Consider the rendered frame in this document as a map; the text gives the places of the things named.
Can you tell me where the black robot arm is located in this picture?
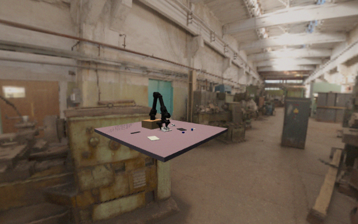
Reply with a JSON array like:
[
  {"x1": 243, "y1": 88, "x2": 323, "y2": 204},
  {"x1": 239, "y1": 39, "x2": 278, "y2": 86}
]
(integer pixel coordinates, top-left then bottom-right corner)
[{"x1": 149, "y1": 92, "x2": 170, "y2": 124}]

